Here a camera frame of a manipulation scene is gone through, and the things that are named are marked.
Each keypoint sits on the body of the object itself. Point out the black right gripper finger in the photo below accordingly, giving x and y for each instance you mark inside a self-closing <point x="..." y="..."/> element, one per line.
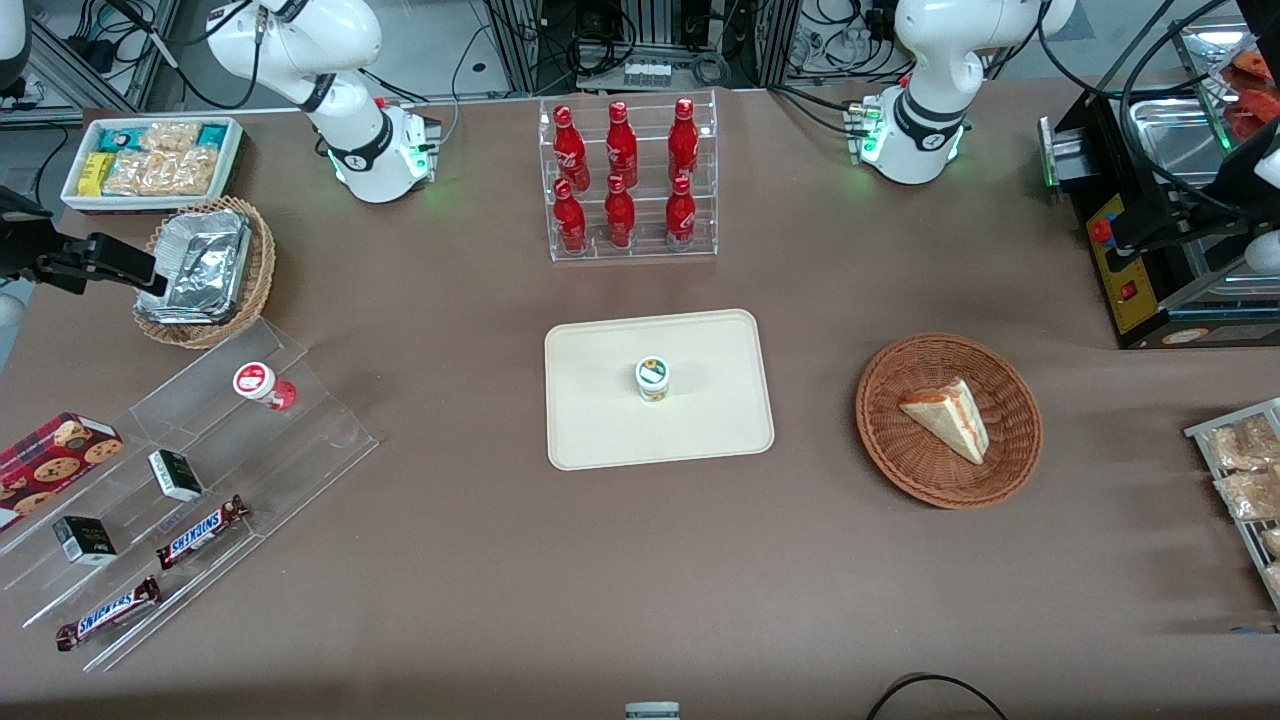
<point x="65" y="278"/>
<point x="125" y="260"/>

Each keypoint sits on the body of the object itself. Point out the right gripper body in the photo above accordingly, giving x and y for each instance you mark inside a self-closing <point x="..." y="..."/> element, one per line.
<point x="22" y="243"/>

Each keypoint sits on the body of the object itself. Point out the green lid yogurt cup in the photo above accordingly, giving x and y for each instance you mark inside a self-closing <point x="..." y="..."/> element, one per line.
<point x="653" y="380"/>

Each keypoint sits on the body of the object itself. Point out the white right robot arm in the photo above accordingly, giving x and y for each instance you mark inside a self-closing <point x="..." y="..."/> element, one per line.
<point x="350" y="40"/>

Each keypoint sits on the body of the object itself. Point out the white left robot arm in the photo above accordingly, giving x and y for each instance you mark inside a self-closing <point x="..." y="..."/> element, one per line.
<point x="930" y="50"/>

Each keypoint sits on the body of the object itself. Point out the cream plastic tray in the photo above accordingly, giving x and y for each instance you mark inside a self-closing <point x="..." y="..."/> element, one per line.
<point x="700" y="420"/>

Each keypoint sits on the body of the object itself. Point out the aluminium foil container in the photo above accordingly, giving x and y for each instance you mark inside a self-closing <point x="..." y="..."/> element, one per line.
<point x="205" y="260"/>

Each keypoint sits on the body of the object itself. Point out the yellow snack packet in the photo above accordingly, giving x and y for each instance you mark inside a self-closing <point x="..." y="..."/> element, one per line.
<point x="94" y="174"/>

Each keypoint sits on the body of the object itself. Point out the clear bag of snacks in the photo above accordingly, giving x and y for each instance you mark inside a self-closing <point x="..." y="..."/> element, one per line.
<point x="165" y="170"/>

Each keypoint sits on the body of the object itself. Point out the teal snack packet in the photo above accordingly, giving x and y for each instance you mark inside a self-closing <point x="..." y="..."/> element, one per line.
<point x="118" y="137"/>

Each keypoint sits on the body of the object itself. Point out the light oval wicker basket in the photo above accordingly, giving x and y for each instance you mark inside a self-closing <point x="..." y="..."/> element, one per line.
<point x="262" y="270"/>

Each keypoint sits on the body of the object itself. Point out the white snack bin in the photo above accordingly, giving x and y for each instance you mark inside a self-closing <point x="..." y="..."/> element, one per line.
<point x="235" y="160"/>

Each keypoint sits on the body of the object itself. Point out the red cookie box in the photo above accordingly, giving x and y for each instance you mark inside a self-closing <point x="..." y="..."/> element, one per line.
<point x="50" y="460"/>

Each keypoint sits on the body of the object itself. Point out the red lid yogurt cup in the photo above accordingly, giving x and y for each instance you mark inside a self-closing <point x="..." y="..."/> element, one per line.
<point x="262" y="385"/>

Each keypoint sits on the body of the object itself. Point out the small black white box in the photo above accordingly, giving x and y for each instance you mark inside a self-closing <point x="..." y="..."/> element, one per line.
<point x="84" y="540"/>
<point x="176" y="475"/>

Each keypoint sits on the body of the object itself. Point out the clear acrylic stepped display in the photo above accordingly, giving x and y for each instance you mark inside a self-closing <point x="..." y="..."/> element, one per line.
<point x="300" y="440"/>

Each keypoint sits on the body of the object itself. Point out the snickers chocolate bar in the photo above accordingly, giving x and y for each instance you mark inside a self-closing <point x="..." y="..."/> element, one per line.
<point x="203" y="532"/>
<point x="108" y="613"/>

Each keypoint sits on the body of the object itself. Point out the red cola bottle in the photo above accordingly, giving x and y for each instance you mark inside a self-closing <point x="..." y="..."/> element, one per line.
<point x="569" y="145"/>
<point x="680" y="213"/>
<point x="570" y="220"/>
<point x="683" y="140"/>
<point x="621" y="145"/>
<point x="619" y="215"/>

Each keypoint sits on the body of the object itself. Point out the clear acrylic bottle rack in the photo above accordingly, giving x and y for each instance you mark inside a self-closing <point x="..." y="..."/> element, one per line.
<point x="633" y="245"/>

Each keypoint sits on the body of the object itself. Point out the white power strip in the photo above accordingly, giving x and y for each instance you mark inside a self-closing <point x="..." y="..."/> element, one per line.
<point x="648" y="72"/>

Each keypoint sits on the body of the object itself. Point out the small grey device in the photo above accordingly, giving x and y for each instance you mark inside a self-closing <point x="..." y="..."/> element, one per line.
<point x="652" y="711"/>

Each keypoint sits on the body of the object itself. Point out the brown round wicker basket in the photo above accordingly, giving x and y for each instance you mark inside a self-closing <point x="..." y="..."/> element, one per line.
<point x="900" y="450"/>

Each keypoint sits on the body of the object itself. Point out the wrapped triangle sandwich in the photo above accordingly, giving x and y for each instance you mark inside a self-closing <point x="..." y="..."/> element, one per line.
<point x="950" y="418"/>

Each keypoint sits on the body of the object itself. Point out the black fryer machine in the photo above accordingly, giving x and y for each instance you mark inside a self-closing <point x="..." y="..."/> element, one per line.
<point x="1150" y="270"/>

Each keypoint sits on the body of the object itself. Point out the clear bag of nuts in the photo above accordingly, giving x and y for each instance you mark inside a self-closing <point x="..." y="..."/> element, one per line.
<point x="1250" y="495"/>
<point x="1240" y="445"/>

